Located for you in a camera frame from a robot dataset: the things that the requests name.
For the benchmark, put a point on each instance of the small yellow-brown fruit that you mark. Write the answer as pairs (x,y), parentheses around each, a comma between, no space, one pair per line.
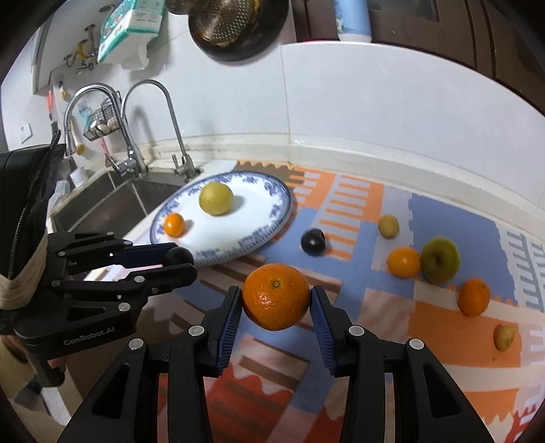
(504,337)
(388,226)

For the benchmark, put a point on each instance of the steel pull-down spring faucet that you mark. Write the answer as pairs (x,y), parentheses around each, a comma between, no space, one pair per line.
(127,142)

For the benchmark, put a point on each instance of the white wall socket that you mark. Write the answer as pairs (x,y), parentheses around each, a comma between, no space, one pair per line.
(26,132)

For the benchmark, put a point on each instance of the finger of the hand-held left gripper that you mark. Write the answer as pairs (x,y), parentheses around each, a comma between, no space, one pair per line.
(170,274)
(144,254)

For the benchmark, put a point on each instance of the dark purple plum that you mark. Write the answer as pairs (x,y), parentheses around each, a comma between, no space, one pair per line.
(313,242)
(179,257)

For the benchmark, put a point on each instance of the blue patterned white plate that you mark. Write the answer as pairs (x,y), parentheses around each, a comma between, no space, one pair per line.
(242,217)

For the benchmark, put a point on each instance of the large orange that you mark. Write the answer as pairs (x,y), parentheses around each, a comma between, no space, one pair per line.
(276,296)

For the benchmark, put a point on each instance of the brass strainer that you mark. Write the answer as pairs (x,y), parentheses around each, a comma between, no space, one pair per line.
(221,23)

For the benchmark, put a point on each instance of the stainless steel sink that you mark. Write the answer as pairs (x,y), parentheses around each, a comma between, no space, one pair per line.
(106,204)

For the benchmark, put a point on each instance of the yellow dish brush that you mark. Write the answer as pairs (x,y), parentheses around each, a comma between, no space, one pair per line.
(79,148)

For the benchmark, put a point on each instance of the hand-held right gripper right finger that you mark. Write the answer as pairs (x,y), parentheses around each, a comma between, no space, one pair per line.
(325,338)

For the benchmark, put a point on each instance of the small orange kumquat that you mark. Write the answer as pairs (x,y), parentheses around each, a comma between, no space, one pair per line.
(174,225)

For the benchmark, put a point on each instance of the dark brown window frame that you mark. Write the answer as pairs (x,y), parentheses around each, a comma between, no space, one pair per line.
(425,25)

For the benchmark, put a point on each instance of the large yellow citrus fruit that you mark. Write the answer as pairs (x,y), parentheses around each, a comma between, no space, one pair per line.
(216,198)

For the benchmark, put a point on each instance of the green paper towel pack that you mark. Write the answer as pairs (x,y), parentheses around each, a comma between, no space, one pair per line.
(123,30)

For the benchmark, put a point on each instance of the small brass ladle pot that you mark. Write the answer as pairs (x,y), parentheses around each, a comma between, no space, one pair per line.
(179,5)

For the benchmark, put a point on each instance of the colourful patterned mat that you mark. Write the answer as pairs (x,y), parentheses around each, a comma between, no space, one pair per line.
(362,204)

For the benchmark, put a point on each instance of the slim steel gooseneck faucet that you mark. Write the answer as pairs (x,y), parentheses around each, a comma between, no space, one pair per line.
(179,140)

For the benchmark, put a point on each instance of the green apple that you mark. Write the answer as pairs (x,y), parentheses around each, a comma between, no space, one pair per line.
(440,260)

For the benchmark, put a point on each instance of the blue soap pump bottle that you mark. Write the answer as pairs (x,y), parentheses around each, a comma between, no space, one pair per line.
(351,21)

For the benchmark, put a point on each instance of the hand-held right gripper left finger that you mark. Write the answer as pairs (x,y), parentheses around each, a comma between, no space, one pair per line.
(223,330)

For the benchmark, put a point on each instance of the black frying pan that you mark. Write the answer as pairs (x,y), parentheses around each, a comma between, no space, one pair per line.
(255,44)

